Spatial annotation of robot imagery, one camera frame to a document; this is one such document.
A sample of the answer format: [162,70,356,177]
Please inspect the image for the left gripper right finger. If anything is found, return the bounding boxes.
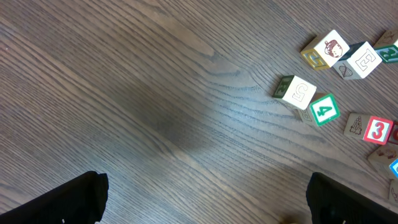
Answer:
[306,172,397,224]

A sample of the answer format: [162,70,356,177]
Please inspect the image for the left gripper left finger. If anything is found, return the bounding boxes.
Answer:
[1,171,109,224]

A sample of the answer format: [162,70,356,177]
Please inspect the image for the white block brown picture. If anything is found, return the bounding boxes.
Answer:
[388,179,398,205]

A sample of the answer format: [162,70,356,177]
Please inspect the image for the blue number 5 block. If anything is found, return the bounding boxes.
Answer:
[368,144,397,179]

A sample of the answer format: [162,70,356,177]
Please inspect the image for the red number 3 block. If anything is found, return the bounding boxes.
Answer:
[343,113,394,145]

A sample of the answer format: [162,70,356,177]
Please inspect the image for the green number 4 block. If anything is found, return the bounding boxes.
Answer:
[298,93,340,127]

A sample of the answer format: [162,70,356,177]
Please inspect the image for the white letter J block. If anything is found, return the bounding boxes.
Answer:
[272,75,317,110]

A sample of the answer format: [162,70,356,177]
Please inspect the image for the white letter E block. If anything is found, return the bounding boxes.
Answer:
[333,41,382,80]

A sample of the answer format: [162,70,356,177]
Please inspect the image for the acorn picture block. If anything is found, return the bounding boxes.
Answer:
[300,30,349,70]

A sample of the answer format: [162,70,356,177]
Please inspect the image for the block with green R side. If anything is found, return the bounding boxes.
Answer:
[373,30,397,63]

